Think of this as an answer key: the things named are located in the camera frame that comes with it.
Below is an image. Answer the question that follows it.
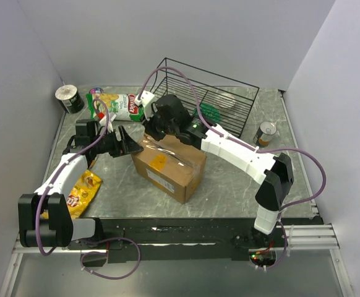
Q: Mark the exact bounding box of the aluminium rail frame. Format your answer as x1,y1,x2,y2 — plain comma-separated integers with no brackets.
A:
0,218,354,296

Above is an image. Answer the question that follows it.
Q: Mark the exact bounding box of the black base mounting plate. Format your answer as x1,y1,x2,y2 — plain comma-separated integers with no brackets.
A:
67,217,323,264

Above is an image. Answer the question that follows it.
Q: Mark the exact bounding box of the green white chips bag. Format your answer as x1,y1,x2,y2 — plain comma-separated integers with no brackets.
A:
86,93,144,122

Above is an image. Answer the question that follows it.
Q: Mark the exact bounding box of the brown cardboard express box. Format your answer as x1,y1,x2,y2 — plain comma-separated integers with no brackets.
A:
131,134,207,204

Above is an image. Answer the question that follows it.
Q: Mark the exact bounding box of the black can white lid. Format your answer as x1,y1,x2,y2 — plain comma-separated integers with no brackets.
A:
54,85,84,114

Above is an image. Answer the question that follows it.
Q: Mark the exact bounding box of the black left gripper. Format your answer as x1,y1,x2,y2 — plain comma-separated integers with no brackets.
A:
91,126,143,158

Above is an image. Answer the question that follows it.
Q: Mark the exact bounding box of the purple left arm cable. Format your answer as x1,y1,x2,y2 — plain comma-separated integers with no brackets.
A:
34,98,111,257

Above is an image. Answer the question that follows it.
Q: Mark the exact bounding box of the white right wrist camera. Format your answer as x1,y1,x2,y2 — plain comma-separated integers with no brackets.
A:
134,90,157,110

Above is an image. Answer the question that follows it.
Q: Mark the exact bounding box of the yellow chips bag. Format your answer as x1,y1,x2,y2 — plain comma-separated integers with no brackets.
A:
40,170,103,220

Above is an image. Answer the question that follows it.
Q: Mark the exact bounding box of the silver top tin can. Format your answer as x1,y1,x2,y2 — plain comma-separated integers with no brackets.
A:
253,121,277,147

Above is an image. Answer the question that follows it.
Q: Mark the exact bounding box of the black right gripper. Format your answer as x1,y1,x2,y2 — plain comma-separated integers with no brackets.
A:
139,106,178,142

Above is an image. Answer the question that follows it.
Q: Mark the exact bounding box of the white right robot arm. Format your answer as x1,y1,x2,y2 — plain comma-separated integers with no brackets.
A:
135,92,294,247

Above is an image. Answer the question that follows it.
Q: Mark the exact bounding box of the green lid jar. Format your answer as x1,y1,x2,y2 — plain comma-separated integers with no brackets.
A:
199,103,221,125

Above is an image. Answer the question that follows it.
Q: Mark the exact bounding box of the black wire basket rack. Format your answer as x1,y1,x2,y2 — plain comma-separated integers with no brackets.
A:
146,58,260,137

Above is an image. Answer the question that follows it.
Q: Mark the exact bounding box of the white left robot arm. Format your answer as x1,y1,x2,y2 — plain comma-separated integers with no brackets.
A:
18,119,143,249

